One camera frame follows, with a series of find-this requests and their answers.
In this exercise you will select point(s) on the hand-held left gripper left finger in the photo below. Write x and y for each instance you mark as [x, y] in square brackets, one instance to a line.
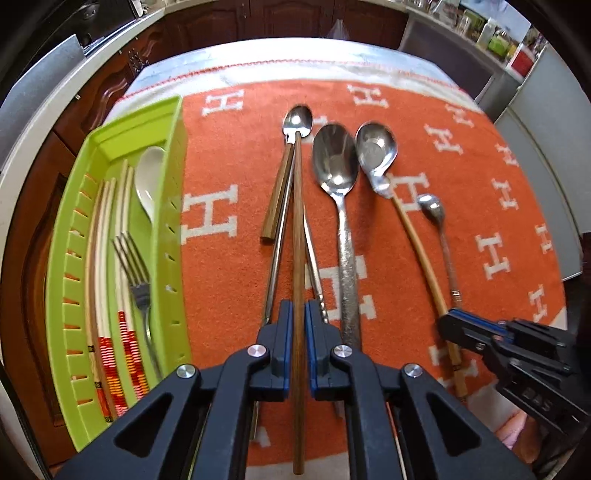
[287, 344]

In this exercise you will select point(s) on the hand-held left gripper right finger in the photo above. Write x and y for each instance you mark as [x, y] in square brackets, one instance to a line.
[310, 344]

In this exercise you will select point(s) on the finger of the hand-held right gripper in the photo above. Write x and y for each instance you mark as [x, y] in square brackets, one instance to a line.
[485, 323]
[464, 334]

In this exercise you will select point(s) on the brown wooden chopstick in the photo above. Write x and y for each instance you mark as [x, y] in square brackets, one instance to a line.
[277, 198]
[298, 230]

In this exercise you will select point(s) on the metal fork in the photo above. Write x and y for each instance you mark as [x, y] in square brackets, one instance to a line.
[138, 290]

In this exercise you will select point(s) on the green plastic cutlery tray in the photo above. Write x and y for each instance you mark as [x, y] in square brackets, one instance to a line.
[173, 184]

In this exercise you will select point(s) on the metal chopstick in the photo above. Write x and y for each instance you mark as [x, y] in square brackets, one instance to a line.
[313, 267]

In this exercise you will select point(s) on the orange printed blanket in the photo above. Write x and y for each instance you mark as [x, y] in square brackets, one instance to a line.
[231, 277]

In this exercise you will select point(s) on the large metal spoon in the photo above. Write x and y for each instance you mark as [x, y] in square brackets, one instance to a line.
[334, 157]

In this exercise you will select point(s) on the white refrigerator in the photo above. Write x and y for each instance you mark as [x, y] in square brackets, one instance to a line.
[545, 138]

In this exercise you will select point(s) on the white ceramic soup spoon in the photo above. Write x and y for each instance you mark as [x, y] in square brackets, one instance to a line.
[148, 180]

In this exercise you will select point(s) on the grey cabinet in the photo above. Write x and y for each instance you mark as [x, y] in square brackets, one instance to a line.
[443, 55]

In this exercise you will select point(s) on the row of pantry containers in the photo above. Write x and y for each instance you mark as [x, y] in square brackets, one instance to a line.
[489, 32]

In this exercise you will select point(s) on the clear plastic bag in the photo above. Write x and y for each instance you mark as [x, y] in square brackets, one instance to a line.
[338, 30]

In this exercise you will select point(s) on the wooden kitchen cabinets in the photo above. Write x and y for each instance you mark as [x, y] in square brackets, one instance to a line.
[277, 18]

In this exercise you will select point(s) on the white kitchen countertop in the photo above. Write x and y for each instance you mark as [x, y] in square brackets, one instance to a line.
[46, 110]

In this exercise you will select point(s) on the stainless steel appliance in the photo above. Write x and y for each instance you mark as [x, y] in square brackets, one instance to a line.
[37, 92]

